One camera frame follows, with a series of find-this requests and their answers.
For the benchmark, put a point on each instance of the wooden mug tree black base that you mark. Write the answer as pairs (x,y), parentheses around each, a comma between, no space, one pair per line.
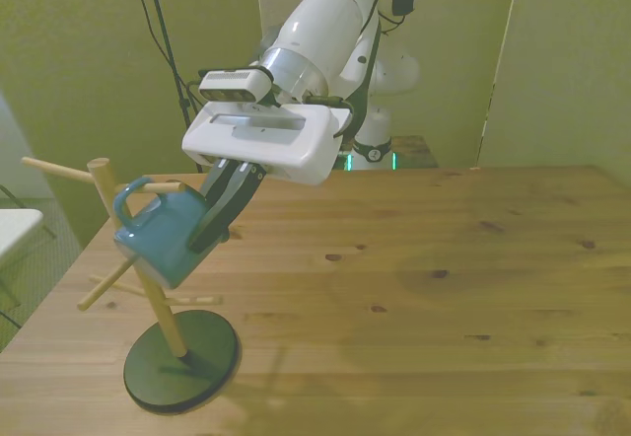
(182,372)

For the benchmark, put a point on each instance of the black tripod stand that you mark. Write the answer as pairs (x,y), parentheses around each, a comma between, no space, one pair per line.
(170,56)

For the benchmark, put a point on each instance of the white folding table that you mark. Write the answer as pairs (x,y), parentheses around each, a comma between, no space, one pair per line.
(15,229)

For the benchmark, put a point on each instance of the blue enamel mug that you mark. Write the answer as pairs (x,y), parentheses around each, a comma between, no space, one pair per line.
(158,234)

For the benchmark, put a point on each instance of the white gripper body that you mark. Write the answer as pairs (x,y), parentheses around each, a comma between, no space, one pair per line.
(276,140)

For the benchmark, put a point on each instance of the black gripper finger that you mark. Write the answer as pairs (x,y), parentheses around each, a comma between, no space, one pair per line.
(216,179)
(224,219)

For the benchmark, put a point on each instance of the wooden robot pedestal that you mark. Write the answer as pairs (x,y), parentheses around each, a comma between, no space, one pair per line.
(419,152)

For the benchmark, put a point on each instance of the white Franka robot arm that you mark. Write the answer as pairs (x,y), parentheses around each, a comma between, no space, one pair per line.
(325,21)

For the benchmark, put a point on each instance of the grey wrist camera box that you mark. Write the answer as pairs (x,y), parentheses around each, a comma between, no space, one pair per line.
(231,83)

